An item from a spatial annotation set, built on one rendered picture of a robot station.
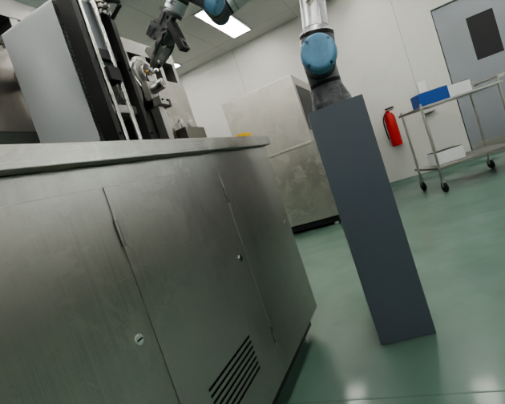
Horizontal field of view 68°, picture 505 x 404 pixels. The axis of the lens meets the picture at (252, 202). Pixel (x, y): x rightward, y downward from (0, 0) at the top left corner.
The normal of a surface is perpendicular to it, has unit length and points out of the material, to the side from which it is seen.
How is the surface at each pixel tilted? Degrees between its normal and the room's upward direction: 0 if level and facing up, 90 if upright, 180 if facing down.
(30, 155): 90
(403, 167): 90
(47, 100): 90
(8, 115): 90
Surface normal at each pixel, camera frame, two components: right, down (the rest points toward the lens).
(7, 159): 0.88, -0.27
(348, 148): -0.17, 0.11
